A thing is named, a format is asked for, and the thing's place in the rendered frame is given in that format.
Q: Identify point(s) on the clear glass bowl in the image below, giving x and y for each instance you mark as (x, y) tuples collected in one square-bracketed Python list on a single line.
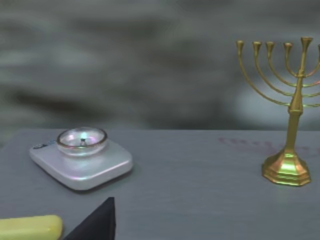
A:
[(82, 141)]

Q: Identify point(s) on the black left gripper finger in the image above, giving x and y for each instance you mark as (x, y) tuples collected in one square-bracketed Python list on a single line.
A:
[(100, 222)]

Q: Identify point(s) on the gold menorah candle holder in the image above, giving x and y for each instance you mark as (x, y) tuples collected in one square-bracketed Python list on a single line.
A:
[(292, 135)]

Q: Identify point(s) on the white kitchen scale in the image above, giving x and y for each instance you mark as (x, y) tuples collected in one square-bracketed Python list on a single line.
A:
[(85, 167)]

